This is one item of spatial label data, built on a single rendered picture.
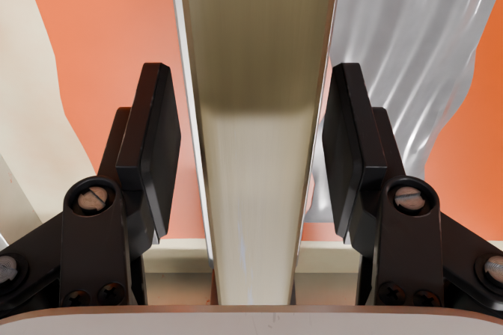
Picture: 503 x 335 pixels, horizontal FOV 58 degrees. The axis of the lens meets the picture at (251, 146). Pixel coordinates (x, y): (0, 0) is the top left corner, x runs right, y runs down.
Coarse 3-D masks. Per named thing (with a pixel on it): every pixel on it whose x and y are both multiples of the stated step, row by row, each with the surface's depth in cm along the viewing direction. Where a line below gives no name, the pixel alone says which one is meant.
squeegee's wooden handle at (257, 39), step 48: (192, 0) 8; (240, 0) 8; (288, 0) 8; (192, 48) 9; (240, 48) 9; (288, 48) 9; (240, 96) 10; (288, 96) 10; (240, 144) 11; (288, 144) 11; (240, 192) 12; (288, 192) 12; (240, 240) 14; (288, 240) 14; (240, 288) 17; (288, 288) 17
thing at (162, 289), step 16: (0, 160) 27; (0, 176) 27; (0, 192) 27; (16, 192) 29; (0, 208) 27; (16, 208) 29; (32, 208) 31; (0, 224) 27; (16, 224) 29; (32, 224) 31; (0, 240) 27; (16, 240) 29; (160, 288) 37; (176, 288) 37; (192, 288) 37; (208, 288) 37; (304, 288) 37; (320, 288) 37; (336, 288) 37; (352, 288) 37; (160, 304) 36; (176, 304) 36; (192, 304) 36; (208, 304) 36; (304, 304) 36; (320, 304) 36; (336, 304) 36; (352, 304) 36
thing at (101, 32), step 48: (48, 0) 20; (96, 0) 20; (144, 0) 20; (96, 48) 21; (144, 48) 21; (480, 48) 21; (96, 96) 24; (480, 96) 24; (96, 144) 26; (480, 144) 26; (192, 192) 30; (480, 192) 30; (336, 240) 34
